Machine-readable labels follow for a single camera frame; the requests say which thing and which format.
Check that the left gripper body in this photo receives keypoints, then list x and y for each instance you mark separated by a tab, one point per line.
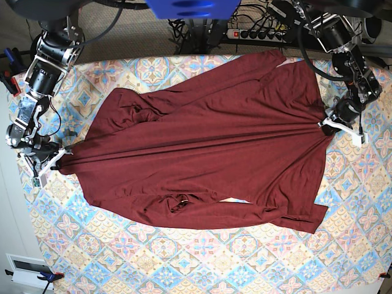
344	111

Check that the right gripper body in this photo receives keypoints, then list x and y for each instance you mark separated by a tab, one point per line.
39	155

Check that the dark red t-shirt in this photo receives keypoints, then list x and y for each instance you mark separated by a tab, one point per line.
236	146

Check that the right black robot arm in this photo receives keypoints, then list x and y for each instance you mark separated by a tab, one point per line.
57	49

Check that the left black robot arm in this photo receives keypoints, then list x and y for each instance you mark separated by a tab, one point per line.
335	35

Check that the black orange table clamp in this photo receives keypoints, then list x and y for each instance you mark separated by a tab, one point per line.
10	83

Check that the blue clamp upper left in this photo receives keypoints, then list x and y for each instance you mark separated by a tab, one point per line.
12	55

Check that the blue black bar clamp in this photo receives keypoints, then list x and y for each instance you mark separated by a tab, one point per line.
46	275

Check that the patterned tablecloth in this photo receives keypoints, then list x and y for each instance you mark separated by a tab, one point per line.
101	252

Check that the orange corner clamp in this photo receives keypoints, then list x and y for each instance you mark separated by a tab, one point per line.
385	276

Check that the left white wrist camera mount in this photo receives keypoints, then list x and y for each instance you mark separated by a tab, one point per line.
330	127

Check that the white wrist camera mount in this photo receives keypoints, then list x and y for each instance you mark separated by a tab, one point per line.
39	178
330	127

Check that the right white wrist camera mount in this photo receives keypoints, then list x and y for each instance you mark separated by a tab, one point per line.
39	178

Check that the white power strip red switch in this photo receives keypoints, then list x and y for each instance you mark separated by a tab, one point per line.
255	35

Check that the white wall socket box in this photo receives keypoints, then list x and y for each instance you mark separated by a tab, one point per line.
26	270

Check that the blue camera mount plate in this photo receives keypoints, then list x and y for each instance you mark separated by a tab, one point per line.
193	9

